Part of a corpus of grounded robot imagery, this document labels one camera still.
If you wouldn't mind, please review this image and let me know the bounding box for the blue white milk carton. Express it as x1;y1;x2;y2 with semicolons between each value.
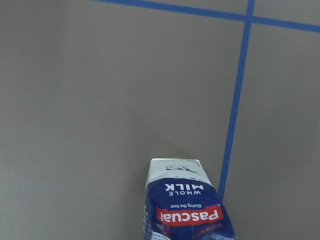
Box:
143;158;236;240

